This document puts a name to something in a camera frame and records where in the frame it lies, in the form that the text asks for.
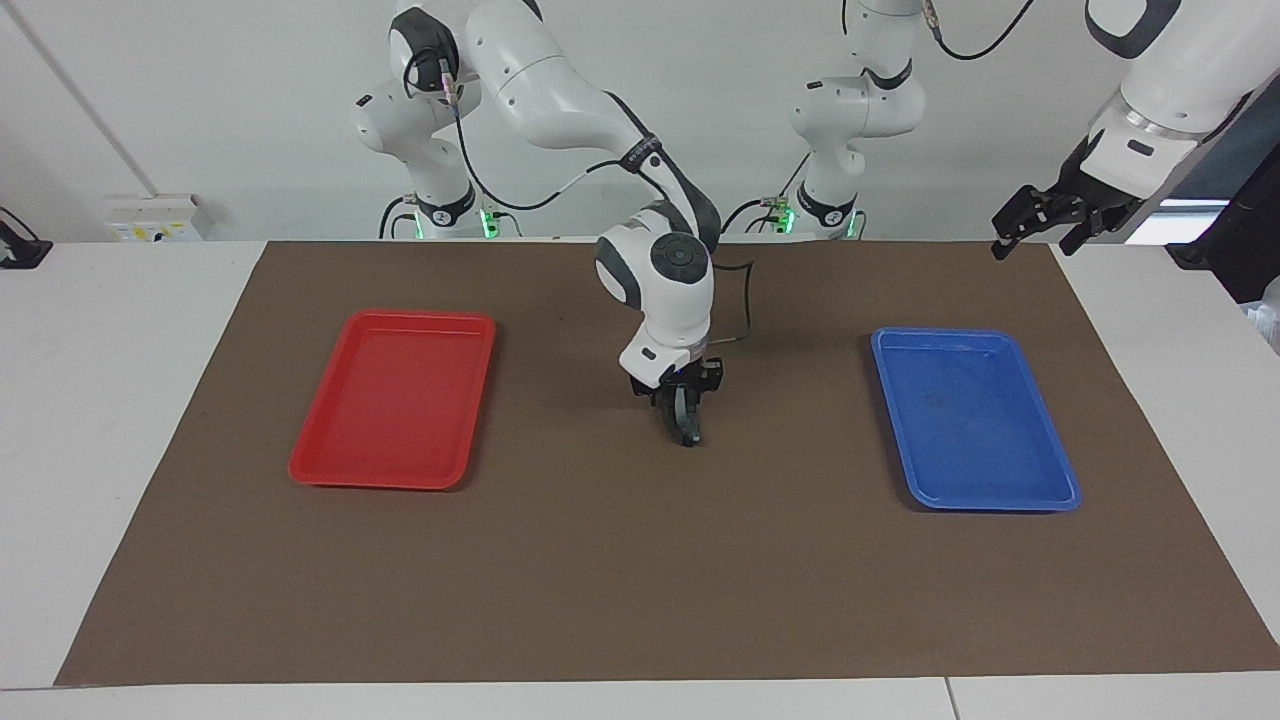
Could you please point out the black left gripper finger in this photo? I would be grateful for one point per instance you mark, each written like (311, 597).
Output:
(1092, 225)
(1025, 210)

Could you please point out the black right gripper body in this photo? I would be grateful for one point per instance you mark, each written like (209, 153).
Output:
(680, 385)

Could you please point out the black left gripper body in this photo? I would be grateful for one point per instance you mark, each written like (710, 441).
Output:
(1080, 195)

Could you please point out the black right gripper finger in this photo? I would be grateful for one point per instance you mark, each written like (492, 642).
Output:
(696, 410)
(670, 412)

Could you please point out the long curved brake pad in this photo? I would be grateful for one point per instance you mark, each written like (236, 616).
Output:
(685, 418)

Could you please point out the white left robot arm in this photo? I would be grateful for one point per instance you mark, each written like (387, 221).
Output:
(1180, 100)

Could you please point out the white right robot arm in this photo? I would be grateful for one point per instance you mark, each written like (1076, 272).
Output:
(560, 90)

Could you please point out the brown table mat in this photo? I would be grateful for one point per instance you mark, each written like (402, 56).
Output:
(650, 560)

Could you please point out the black chair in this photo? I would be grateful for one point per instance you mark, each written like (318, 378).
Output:
(1245, 250)

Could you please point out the clear plastic bag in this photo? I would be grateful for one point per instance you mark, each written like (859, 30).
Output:
(1268, 315)

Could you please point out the blue plastic tray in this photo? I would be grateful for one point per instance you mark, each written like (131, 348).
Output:
(1000, 470)

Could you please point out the red plastic tray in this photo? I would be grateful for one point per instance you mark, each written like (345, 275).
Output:
(390, 420)

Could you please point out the black table clamp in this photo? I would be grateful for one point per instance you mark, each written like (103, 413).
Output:
(22, 252)

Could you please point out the white wall socket box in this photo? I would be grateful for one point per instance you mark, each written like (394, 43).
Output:
(155, 218)

